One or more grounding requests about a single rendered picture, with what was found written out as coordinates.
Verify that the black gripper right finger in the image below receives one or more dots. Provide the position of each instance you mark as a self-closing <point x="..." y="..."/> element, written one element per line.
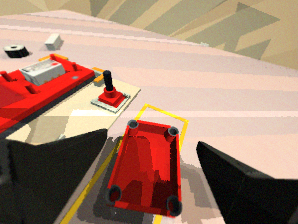
<point x="245" y="195"/>

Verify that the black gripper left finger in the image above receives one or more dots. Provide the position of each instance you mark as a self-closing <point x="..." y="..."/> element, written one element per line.
<point x="43" y="177"/>

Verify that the black toy car wheel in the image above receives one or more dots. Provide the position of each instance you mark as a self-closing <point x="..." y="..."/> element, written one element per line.
<point x="16" y="51"/>

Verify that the red hollow shell with corner bosses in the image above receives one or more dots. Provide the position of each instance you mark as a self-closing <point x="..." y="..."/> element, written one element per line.
<point x="146" y="175"/>

